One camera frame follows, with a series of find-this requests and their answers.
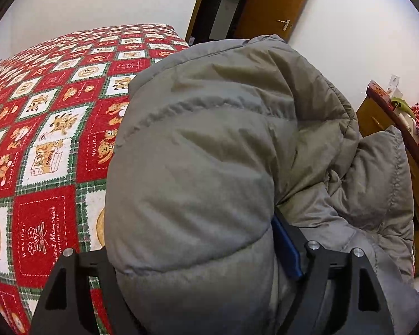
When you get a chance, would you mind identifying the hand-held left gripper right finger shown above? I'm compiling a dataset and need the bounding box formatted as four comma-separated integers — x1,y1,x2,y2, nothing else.
270,213,395,335

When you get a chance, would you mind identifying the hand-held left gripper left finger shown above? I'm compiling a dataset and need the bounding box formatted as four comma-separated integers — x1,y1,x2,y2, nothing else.
30,248,141,335

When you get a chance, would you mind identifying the grey puffer jacket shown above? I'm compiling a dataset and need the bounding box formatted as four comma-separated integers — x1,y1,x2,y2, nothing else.
103,34,419,335

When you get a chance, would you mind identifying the red checkered printed blanket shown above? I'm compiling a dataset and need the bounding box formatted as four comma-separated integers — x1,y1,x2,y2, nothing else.
0,24,191,335

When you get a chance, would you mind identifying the brown wooden cabinet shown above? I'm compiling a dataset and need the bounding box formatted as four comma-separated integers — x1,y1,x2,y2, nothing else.
356,87,419,277

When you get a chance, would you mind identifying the green object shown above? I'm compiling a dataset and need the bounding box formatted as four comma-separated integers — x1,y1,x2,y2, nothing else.
391,99,415,116

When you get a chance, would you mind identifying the brown wooden door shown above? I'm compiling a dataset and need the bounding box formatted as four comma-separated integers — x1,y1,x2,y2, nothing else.
235,0,318,40

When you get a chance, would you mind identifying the wooden door frame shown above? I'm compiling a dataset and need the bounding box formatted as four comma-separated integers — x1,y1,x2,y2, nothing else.
185,0,214,43

